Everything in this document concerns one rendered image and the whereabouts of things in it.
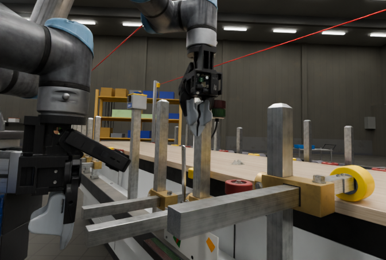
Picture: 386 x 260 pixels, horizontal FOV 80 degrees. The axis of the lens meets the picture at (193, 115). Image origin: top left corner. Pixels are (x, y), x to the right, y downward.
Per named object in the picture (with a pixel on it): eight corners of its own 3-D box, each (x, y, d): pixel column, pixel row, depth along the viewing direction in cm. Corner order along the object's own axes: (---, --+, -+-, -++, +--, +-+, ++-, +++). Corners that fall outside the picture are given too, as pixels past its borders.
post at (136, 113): (128, 209, 102) (134, 108, 105) (124, 206, 106) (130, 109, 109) (138, 208, 104) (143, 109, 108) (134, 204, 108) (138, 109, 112)
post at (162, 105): (155, 232, 81) (161, 99, 85) (151, 229, 84) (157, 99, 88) (164, 231, 83) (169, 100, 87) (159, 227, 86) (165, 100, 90)
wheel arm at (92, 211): (83, 223, 64) (84, 208, 65) (80, 219, 67) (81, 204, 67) (204, 200, 90) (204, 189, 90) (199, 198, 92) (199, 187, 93)
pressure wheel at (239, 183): (238, 228, 62) (239, 184, 63) (218, 218, 68) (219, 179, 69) (258, 221, 66) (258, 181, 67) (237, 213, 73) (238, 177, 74)
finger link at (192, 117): (191, 136, 52) (192, 96, 52) (183, 135, 57) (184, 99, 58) (204, 136, 53) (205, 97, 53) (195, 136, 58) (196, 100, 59)
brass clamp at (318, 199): (319, 218, 36) (319, 186, 36) (251, 197, 47) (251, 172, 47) (336, 212, 39) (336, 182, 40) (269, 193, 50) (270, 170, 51)
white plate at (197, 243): (215, 282, 54) (216, 237, 55) (162, 238, 75) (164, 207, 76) (217, 281, 54) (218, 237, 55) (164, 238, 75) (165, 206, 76)
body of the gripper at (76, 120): (20, 188, 38) (27, 115, 39) (78, 183, 42) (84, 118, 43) (14, 201, 31) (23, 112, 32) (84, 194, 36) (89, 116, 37)
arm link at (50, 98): (87, 96, 44) (93, 89, 37) (85, 120, 43) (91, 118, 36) (39, 90, 40) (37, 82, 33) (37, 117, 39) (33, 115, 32)
